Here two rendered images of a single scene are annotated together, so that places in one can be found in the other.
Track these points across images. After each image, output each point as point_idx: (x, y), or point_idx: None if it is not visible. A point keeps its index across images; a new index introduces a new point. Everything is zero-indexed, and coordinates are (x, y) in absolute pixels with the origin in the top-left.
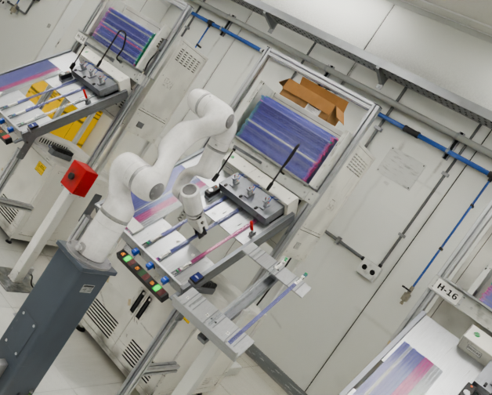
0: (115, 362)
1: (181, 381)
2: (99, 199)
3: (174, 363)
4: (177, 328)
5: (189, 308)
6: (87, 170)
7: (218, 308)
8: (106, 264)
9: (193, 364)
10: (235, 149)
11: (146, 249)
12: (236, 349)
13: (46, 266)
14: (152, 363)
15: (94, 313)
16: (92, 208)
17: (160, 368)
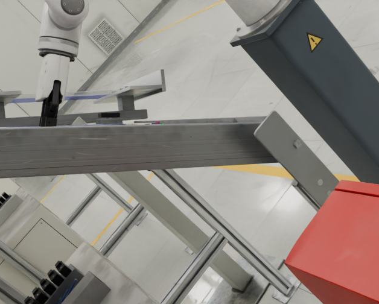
0: None
1: (173, 204)
2: (264, 143)
3: (166, 297)
4: (143, 289)
5: (148, 74)
6: (339, 187)
7: (52, 282)
8: (242, 26)
9: (153, 186)
10: None
11: (170, 119)
12: (121, 85)
13: (329, 19)
14: (203, 253)
15: None
16: (294, 162)
17: (192, 259)
